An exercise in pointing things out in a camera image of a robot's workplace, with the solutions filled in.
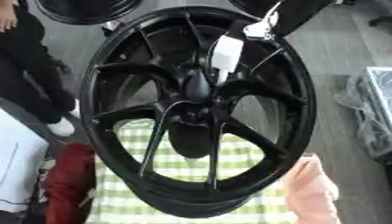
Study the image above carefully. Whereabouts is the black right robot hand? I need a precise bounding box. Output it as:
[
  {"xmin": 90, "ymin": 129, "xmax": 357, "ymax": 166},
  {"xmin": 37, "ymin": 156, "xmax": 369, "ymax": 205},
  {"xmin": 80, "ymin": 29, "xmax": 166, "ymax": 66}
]
[{"xmin": 180, "ymin": 34, "xmax": 287, "ymax": 102}]

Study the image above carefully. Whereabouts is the black spoked wheel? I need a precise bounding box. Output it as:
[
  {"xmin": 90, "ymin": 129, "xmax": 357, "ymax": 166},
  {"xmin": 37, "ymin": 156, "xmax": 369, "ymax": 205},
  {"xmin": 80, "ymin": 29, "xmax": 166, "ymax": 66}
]
[{"xmin": 78, "ymin": 6, "xmax": 319, "ymax": 220}]

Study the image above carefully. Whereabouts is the black round wheel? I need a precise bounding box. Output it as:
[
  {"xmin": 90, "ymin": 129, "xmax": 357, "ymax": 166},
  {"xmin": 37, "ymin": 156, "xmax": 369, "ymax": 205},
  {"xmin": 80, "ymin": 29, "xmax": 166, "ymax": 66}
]
[{"xmin": 33, "ymin": 0, "xmax": 146, "ymax": 26}]

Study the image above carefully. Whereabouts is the pink cloth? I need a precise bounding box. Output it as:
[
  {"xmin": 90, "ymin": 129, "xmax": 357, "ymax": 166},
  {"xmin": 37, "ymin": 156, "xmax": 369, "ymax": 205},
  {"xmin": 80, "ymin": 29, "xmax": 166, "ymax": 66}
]
[{"xmin": 282, "ymin": 153, "xmax": 343, "ymax": 224}]

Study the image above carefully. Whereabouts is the red fabric bag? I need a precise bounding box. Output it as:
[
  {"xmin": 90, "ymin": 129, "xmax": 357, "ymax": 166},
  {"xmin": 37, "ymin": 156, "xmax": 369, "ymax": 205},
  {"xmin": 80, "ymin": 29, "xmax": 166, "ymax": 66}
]
[{"xmin": 41, "ymin": 143, "xmax": 98, "ymax": 224}]

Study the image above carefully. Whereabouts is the person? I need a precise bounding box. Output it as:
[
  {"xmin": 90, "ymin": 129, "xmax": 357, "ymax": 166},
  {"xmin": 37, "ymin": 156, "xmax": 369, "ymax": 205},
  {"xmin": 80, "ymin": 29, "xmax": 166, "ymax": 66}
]
[
  {"xmin": 0, "ymin": 0, "xmax": 80, "ymax": 137},
  {"xmin": 0, "ymin": 107, "xmax": 51, "ymax": 224}
]

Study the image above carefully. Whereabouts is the plastic-wrapped box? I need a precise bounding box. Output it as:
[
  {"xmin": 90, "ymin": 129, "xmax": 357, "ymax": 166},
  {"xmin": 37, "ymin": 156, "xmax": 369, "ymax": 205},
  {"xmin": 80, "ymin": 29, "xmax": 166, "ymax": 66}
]
[{"xmin": 333, "ymin": 66, "xmax": 392, "ymax": 165}]

